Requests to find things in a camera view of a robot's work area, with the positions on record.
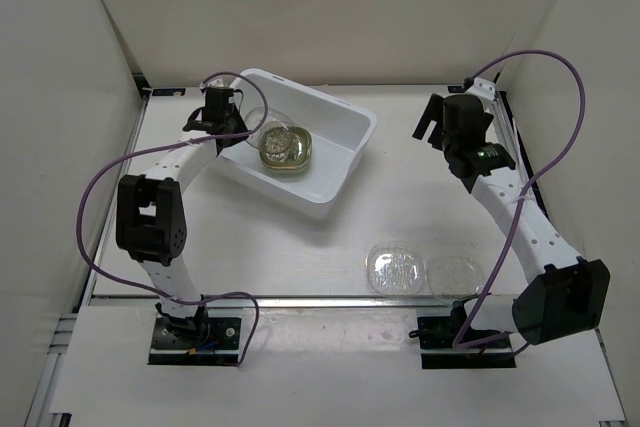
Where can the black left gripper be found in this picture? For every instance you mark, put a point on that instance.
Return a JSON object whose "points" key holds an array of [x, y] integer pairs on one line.
{"points": [[239, 118]]}

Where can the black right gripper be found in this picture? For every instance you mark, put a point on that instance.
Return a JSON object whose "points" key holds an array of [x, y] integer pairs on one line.
{"points": [[435, 112]]}

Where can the clear iridescent square plate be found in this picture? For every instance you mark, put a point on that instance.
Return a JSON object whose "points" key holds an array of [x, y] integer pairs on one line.
{"points": [[273, 134]]}

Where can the green panda plate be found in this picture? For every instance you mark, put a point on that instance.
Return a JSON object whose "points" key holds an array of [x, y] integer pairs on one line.
{"points": [[302, 157]]}

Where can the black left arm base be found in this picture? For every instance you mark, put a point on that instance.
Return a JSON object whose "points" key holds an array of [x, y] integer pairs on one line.
{"points": [[218, 345]]}

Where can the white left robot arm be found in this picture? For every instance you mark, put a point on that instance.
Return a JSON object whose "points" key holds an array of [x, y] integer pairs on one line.
{"points": [[150, 219]]}

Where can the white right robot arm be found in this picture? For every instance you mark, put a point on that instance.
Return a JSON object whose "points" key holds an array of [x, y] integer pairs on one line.
{"points": [[565, 293]]}

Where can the blue label left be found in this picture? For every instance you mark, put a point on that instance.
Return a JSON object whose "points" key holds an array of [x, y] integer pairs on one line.
{"points": [[168, 92]]}

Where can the clear textured glass plate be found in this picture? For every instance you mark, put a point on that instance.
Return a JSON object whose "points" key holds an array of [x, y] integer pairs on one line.
{"points": [[395, 271]]}

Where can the clear frosted flat plate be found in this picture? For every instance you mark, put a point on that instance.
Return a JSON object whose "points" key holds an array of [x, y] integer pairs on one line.
{"points": [[454, 276]]}

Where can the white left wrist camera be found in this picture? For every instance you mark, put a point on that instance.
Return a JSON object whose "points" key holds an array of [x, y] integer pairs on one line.
{"points": [[216, 81]]}

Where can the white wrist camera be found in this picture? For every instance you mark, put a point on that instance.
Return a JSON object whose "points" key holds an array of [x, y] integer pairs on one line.
{"points": [[216, 81], [481, 88]]}

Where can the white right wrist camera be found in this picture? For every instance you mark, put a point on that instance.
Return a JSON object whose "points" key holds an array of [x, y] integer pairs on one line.
{"points": [[481, 88]]}

